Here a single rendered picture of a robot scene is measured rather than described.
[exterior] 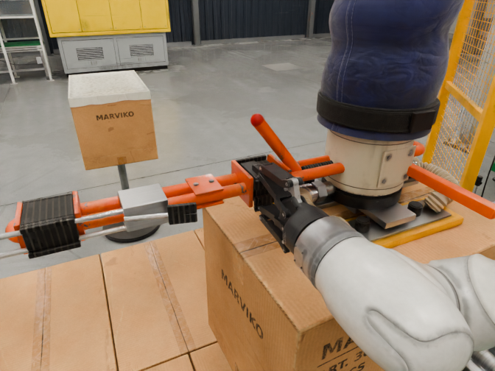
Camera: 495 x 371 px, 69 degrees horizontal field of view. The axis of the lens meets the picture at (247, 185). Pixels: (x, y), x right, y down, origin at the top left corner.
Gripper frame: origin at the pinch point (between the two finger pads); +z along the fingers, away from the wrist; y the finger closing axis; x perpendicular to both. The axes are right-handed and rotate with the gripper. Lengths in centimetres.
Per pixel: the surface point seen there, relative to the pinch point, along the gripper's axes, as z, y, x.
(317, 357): -22.7, 21.6, 0.3
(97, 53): 731, 67, 16
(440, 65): -10.0, -19.7, 29.4
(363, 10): -4.1, -28.1, 16.8
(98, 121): 147, 28, -21
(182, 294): 44, 64, -8
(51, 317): 52, 64, -50
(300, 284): -15.0, 13.0, 1.4
